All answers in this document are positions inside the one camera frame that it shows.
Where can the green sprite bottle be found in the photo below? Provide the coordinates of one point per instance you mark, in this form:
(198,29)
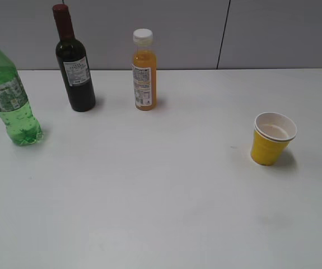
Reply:
(15,110)

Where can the yellow paper cup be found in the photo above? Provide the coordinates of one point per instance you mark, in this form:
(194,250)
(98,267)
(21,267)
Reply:
(272,134)

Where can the orange juice bottle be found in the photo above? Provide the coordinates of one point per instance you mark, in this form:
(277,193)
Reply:
(144,69)

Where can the dark wine bottle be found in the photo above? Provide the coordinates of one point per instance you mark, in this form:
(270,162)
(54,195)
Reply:
(73,62)

